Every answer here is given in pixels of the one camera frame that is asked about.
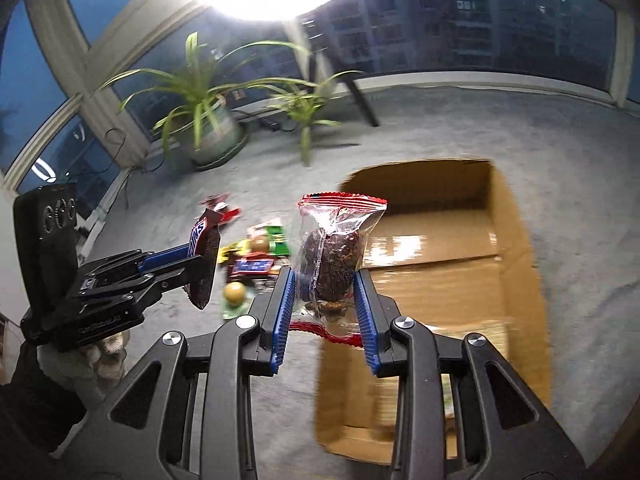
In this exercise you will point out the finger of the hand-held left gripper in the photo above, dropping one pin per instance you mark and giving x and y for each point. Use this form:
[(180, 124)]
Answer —
[(170, 256), (165, 280)]

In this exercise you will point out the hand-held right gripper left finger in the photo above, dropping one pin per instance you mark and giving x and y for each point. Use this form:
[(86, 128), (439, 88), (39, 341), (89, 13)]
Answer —
[(282, 305)]

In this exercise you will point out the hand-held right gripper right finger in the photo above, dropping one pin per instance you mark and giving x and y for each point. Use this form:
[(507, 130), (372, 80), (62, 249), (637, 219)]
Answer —
[(365, 320)]

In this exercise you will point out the clear red-edged snack packet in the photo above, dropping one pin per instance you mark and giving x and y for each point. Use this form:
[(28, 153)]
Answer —
[(327, 255)]

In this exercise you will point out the cardboard box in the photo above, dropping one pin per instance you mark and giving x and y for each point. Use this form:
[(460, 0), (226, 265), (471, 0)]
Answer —
[(450, 280)]

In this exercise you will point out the person's left forearm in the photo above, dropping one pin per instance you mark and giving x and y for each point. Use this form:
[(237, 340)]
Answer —
[(30, 410)]

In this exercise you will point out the person's left hand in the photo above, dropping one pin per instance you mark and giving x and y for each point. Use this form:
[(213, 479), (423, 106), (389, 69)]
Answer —
[(105, 360)]

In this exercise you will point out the yellow snack packet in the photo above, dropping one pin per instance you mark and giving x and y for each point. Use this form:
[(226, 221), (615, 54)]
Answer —
[(235, 250)]

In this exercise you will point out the round brown snack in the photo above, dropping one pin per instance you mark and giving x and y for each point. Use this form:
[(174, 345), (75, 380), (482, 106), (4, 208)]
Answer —
[(259, 244)]

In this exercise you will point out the large potted spider plant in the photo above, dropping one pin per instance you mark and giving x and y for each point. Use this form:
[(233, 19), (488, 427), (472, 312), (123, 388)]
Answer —
[(212, 130)]

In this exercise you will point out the small spider plant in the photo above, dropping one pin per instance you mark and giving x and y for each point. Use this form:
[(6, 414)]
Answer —
[(305, 110)]

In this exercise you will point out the black table leg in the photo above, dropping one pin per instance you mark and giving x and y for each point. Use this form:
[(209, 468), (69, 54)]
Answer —
[(362, 105)]

